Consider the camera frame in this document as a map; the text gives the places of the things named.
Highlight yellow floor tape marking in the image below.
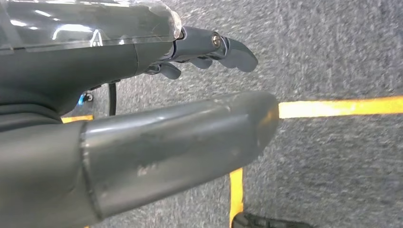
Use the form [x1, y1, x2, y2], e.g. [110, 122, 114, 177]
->
[61, 95, 403, 228]

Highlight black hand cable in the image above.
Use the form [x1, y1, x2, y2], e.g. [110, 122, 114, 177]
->
[108, 82, 117, 116]

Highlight black robot foot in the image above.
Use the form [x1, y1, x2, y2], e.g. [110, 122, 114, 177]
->
[231, 212, 316, 228]

